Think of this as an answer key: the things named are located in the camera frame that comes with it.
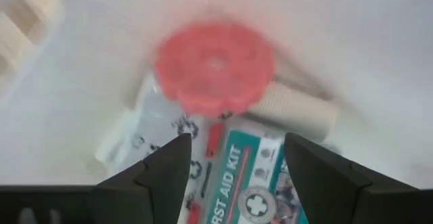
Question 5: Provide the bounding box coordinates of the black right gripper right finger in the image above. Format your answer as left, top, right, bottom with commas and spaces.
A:
284, 132, 433, 224

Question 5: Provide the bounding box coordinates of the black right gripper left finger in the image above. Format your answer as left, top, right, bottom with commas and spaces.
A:
0, 133, 193, 224

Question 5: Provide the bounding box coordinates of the white packet with black print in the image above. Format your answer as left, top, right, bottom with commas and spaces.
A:
94, 70, 204, 224

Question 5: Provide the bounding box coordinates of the beige elastic bandage roll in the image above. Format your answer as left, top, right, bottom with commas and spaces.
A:
248, 81, 340, 143

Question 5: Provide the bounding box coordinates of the teal first aid kit case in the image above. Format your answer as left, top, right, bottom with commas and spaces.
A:
177, 114, 311, 224

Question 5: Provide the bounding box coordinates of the white plastic bin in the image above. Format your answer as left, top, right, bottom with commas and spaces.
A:
0, 0, 433, 191

